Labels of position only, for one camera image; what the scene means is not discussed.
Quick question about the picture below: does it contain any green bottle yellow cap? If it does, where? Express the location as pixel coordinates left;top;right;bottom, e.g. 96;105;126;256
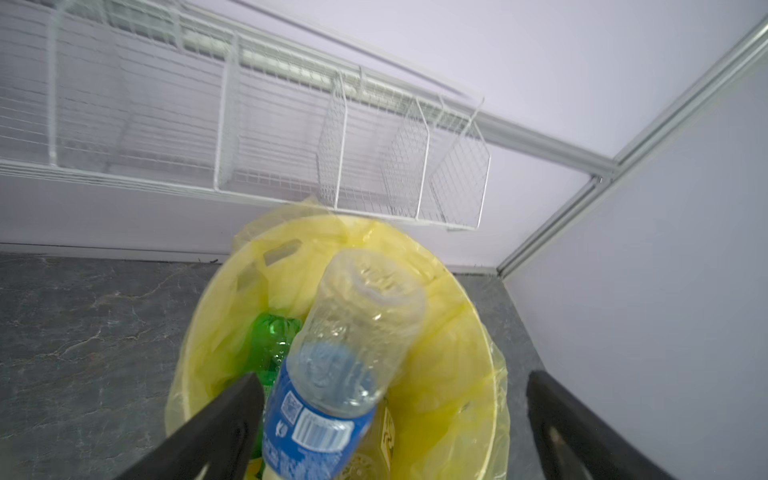
248;311;304;460

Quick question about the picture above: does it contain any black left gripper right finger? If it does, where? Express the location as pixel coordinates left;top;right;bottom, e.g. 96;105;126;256
526;370;671;479

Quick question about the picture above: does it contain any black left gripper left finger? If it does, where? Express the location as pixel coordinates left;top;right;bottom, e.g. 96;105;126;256
119;373;264;479

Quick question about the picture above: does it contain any long white wire basket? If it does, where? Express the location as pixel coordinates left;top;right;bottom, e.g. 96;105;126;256
1;1;492;230

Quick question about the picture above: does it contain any small bottle blue label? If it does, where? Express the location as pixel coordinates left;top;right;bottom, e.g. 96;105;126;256
262;248;427;479

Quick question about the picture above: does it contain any yellow bin liner bag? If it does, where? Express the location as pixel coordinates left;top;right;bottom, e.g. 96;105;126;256
165;199;510;479

